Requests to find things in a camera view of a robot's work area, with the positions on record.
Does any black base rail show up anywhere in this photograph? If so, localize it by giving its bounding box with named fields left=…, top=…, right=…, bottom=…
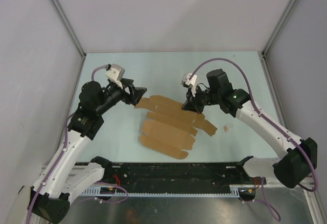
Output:
left=102, top=161, right=262, bottom=189

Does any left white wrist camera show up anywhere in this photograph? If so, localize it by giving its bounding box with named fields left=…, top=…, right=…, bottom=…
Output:
left=105, top=64, right=125, bottom=89

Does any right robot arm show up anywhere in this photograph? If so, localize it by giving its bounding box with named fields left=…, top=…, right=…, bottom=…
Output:
left=181, top=69, right=317, bottom=188

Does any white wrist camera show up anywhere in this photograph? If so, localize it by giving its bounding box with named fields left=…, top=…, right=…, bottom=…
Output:
left=181, top=73, right=198, bottom=97
left=105, top=64, right=125, bottom=89

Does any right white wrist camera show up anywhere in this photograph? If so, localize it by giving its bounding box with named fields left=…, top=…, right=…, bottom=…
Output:
left=181, top=73, right=198, bottom=97

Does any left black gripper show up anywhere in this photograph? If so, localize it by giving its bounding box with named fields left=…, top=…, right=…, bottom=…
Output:
left=96, top=78, right=146, bottom=115

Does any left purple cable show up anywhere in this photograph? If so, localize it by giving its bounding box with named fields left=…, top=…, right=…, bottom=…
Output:
left=27, top=64, right=130, bottom=224

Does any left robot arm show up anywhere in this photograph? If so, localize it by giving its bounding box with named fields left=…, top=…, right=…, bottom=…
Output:
left=21, top=78, right=147, bottom=223

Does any brown cardboard box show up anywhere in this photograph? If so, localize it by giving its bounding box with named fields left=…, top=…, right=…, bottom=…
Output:
left=134, top=95, right=217, bottom=160

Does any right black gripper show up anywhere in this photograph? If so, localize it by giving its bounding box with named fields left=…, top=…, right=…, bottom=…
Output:
left=182, top=84, right=220, bottom=115

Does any aluminium frame rail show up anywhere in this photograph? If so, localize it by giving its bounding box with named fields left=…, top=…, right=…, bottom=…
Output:
left=40, top=165, right=314, bottom=187

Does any grey slotted cable duct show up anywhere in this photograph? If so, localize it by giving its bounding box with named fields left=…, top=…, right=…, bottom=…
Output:
left=80, top=184, right=240, bottom=198

